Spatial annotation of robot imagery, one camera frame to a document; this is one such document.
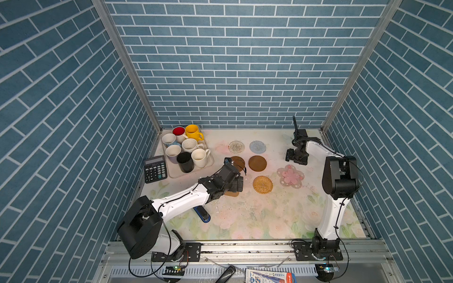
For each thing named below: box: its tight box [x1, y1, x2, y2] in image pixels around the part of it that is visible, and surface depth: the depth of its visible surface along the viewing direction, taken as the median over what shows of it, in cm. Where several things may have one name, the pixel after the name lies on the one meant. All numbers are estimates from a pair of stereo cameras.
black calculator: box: [143, 155, 168, 184], surface depth 101 cm
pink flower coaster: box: [276, 164, 305, 190], surface depth 99 cm
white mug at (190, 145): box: [181, 137, 205, 153], surface depth 106 cm
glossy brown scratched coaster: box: [230, 155, 246, 173], surface depth 107 cm
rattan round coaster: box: [252, 175, 274, 194], surface depth 96 cm
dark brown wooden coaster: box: [248, 155, 268, 172], surface depth 105 cm
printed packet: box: [245, 268, 297, 283], surface depth 69 cm
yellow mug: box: [185, 124, 205, 142], surface depth 110 cm
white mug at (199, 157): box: [191, 148, 211, 169], surface depth 98 cm
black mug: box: [176, 151, 195, 174], surface depth 96 cm
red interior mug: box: [172, 125, 189, 144], surface depth 110 cm
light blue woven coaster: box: [248, 140, 267, 154], surface depth 114 cm
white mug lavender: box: [165, 144, 182, 164], surface depth 103 cm
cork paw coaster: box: [224, 191, 240, 197], surface depth 93 cm
